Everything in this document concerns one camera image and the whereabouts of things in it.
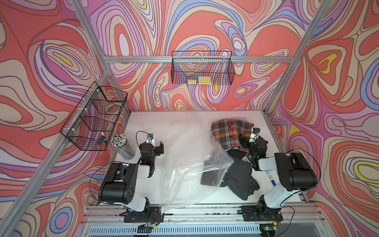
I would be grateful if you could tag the aluminium frame rail front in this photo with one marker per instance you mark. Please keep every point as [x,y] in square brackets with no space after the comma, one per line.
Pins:
[209,220]

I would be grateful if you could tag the dark grey pinstripe shirt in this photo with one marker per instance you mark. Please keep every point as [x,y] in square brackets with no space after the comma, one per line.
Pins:
[238,178]

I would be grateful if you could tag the black wire basket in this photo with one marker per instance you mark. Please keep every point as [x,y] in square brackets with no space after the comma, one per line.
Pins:
[189,64]
[92,123]

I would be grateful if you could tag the blue marker pen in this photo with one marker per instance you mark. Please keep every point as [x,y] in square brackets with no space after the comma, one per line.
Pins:
[271,178]

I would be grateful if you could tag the back black wire basket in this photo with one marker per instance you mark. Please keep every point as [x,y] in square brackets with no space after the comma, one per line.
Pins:
[189,64]

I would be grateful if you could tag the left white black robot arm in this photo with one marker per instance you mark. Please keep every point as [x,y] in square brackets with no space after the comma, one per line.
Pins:
[119,184]

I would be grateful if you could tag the left black wire basket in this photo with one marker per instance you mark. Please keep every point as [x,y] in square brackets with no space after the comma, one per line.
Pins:
[92,123]

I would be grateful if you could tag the yellow sticky note pads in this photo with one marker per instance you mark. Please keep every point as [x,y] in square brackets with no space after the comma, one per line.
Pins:
[201,80]

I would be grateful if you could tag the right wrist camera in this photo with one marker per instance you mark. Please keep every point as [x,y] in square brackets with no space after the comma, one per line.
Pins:
[256,130]

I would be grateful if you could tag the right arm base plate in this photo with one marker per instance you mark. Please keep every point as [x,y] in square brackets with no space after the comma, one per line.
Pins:
[255,213]

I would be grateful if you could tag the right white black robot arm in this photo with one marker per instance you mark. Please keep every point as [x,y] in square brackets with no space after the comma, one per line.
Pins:
[294,173]

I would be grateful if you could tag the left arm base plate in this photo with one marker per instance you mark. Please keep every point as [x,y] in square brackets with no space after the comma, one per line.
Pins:
[152,214]

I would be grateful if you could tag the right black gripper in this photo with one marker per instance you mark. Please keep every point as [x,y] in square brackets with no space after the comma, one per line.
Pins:
[246,141]

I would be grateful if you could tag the clear plastic vacuum bag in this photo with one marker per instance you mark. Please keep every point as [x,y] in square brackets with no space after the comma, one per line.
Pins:
[194,163]

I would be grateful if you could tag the black button shirt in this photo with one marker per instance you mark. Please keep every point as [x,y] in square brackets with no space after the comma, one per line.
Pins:
[236,153]

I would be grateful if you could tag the multicolour tartan plaid shirt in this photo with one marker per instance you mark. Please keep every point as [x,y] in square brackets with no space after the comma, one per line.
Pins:
[228,132]

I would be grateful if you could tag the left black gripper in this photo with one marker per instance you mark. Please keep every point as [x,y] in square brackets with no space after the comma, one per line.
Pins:
[158,148]

